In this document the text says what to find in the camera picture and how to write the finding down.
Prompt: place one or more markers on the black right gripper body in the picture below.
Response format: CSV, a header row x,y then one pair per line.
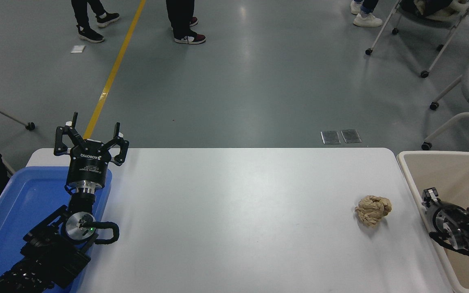
x,y
430,206

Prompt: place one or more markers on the large pale bin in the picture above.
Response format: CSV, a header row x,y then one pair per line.
x,y
462,179

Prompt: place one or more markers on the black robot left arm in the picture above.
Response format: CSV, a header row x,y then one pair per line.
x,y
51,252

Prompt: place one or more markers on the tan paper ball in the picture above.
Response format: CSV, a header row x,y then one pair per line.
x,y
373,209

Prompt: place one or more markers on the dark and white bundle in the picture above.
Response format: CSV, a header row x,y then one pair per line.
x,y
426,6

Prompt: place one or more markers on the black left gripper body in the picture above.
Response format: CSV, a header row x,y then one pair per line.
x,y
88,169

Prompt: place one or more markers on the white-framed chair with casters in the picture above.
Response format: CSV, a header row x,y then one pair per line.
x,y
385,28

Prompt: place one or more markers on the grey chair with pale frame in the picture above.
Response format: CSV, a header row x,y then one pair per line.
x,y
6,117

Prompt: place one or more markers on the blue plastic tray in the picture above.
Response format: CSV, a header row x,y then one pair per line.
x,y
23,203

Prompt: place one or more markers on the metal floor plate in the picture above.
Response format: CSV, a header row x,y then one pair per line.
x,y
330,137
351,136

